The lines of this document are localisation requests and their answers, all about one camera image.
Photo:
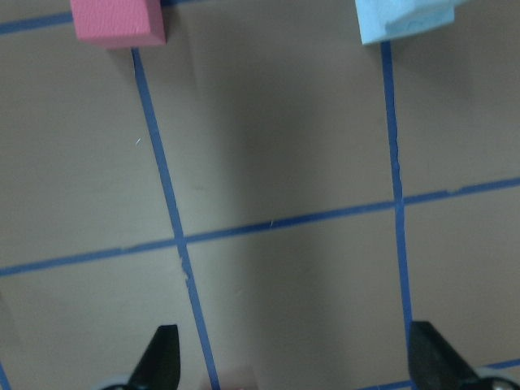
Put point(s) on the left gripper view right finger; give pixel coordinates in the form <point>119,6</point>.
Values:
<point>434,364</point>

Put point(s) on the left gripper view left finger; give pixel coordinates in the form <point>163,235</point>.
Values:
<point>159,367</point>

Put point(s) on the light blue foam block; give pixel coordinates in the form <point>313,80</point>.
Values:
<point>386,20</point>

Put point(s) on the red pink foam block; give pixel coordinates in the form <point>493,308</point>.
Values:
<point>119,24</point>

